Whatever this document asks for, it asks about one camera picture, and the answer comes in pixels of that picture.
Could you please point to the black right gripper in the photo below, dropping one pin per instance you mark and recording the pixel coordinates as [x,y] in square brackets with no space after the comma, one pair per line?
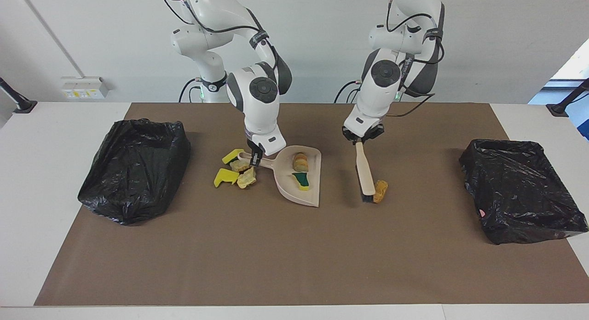
[255,147]

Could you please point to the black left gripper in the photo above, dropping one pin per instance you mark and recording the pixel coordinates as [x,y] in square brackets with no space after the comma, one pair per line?
[362,137]

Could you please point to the beige foam chunk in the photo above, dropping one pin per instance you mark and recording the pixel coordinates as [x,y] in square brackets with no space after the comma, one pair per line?
[247,177]
[239,166]

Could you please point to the yellow green sponge wedge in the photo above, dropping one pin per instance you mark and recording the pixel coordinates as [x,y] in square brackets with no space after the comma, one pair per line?
[232,155]

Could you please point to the yellow notched sponge piece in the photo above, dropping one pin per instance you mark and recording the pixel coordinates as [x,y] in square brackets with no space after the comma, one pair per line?
[224,175]

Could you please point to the beige hand brush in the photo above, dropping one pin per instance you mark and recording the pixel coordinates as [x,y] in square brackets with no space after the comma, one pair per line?
[365,173]

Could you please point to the beige plastic dustpan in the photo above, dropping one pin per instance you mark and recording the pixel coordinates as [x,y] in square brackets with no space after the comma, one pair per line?
[287,186]

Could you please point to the green yellow sponge scrap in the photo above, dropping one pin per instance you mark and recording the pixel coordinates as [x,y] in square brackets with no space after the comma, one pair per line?
[302,181]

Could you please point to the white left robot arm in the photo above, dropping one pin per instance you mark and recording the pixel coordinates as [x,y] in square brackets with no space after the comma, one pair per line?
[382,94]

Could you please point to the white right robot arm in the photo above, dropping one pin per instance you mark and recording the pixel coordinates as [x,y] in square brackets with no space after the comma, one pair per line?
[260,108]

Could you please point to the black bin bag pink mark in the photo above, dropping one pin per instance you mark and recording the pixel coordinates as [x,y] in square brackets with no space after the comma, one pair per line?
[520,196]

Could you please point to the brown table mat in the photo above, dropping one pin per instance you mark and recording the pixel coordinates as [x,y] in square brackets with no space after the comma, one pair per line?
[294,274]

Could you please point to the white wall socket box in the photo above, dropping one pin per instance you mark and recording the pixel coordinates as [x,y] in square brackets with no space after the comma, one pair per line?
[85,88]

